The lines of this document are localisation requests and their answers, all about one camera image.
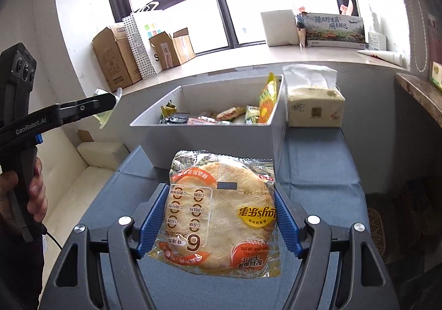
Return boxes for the landscape printed box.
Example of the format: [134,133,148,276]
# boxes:
[296,12,367,50]

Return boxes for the person's left hand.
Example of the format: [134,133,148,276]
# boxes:
[0,157,48,233]

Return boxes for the brown and white snack packet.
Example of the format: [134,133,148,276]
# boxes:
[215,106,246,121]

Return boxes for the perforated beige basket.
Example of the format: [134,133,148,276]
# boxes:
[365,193,392,257]

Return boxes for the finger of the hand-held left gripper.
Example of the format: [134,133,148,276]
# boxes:
[58,92,119,125]

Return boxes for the tissue pack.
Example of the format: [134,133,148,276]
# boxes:
[282,64,346,128]

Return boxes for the wooden shelf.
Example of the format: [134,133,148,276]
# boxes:
[394,73,442,128]

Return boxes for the olive green small packet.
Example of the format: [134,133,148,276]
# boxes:
[160,101,178,120]

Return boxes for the yellow snack packet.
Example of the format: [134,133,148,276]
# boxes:
[258,72,279,124]

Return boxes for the green seaweed snack packet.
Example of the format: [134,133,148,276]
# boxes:
[244,106,260,125]

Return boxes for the green box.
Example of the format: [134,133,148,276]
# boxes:
[429,61,442,92]

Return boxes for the small open cardboard box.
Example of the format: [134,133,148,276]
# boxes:
[148,27,197,71]

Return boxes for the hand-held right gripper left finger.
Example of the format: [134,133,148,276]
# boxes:
[40,183,170,310]

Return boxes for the large cardboard box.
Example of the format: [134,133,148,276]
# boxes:
[91,23,143,93]

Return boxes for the black cable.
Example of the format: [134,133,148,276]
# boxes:
[42,225,63,251]

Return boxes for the white dotted paper bag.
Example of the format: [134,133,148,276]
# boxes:
[122,9,170,80]

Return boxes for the white tube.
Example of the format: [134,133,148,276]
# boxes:
[357,49,410,68]

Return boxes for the round cracker packet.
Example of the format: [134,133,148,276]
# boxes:
[148,149,283,279]

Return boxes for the plain white box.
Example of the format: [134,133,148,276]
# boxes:
[260,9,300,47]

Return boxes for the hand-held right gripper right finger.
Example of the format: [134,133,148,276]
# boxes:
[273,183,401,310]

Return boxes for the clear yellow jelly cup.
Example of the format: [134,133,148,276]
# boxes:
[93,88,123,130]

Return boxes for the white storage box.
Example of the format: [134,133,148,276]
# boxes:
[129,74,288,177]

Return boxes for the white plastic pack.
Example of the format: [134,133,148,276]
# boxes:
[367,31,388,52]

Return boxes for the white sofa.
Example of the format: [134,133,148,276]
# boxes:
[42,130,131,240]

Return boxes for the grey snack packet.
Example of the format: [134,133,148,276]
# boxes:
[160,113,191,125]

